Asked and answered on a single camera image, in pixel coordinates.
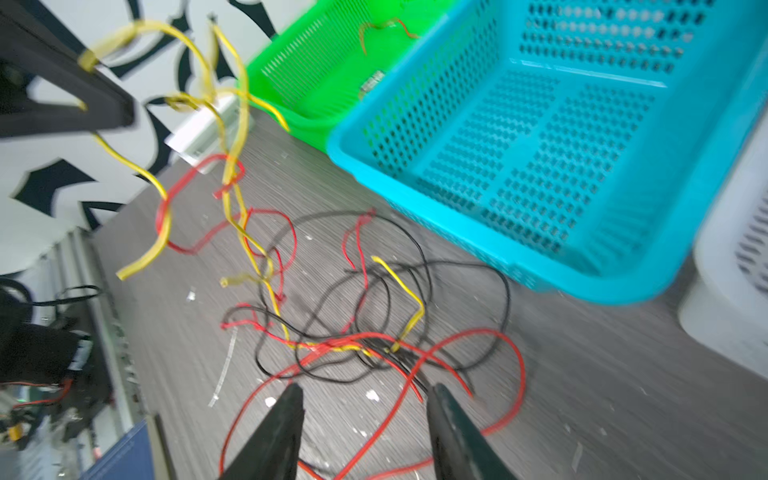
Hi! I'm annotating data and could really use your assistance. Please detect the blue book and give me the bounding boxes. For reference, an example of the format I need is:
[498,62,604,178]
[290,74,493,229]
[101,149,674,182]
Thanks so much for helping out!
[80,420,157,480]

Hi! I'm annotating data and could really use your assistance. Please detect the teal plastic basket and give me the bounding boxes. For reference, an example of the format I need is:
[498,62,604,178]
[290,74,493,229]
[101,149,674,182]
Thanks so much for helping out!
[327,1,767,305]

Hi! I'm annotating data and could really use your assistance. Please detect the yellow cable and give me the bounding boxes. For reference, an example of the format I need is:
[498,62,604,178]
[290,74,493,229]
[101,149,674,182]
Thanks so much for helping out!
[77,19,292,283]

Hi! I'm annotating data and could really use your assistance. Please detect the white box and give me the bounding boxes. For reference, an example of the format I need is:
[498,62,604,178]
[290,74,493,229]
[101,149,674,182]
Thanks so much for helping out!
[165,95,239,167]

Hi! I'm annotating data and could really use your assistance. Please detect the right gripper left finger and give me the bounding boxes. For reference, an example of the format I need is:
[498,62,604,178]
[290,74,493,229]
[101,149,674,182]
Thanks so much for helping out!
[219,384,305,480]

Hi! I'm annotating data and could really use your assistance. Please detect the tangled cable pile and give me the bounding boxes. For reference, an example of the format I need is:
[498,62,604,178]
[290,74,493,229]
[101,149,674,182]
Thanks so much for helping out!
[154,152,528,480]

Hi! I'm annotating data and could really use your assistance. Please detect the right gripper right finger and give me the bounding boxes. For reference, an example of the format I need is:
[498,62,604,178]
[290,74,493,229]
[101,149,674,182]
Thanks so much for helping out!
[427,384,516,480]

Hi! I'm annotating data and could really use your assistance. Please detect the small label in green basket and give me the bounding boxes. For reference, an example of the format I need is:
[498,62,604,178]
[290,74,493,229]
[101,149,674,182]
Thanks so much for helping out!
[358,70,386,100]

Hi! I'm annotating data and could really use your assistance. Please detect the green plastic basket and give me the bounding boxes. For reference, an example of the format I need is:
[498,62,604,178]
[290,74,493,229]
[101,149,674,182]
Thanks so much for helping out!
[246,1,454,151]

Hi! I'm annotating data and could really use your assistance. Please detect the white plastic basket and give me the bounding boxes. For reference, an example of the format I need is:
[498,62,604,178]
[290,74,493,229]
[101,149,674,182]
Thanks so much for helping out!
[678,117,767,378]

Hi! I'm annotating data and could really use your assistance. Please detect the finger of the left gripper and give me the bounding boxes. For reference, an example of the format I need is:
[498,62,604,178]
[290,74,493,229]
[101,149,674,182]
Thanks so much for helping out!
[1,5,135,139]

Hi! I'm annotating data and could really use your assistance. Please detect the red cable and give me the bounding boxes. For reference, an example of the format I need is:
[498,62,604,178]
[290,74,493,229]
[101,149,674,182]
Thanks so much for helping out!
[358,17,420,54]

